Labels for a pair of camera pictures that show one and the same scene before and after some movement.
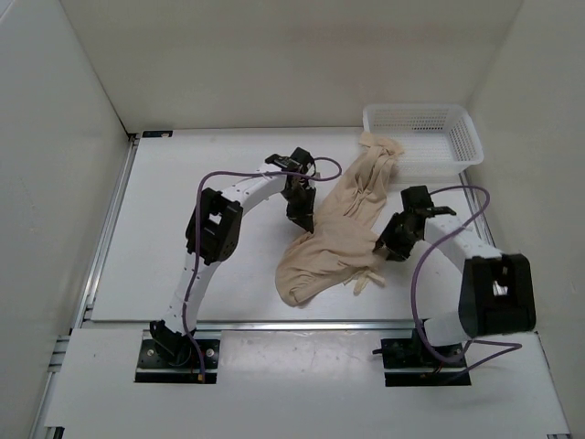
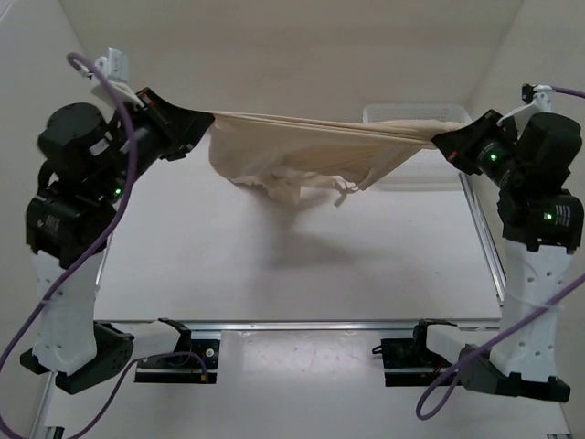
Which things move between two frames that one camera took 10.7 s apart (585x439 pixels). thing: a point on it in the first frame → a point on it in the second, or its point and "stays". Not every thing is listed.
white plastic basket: [440, 142] stays
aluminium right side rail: [482, 225] stays
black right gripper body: [397, 238] → [495, 145]
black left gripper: [303, 216] → [182, 127]
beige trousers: [342, 248] → [273, 151]
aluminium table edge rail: [264, 326] stays
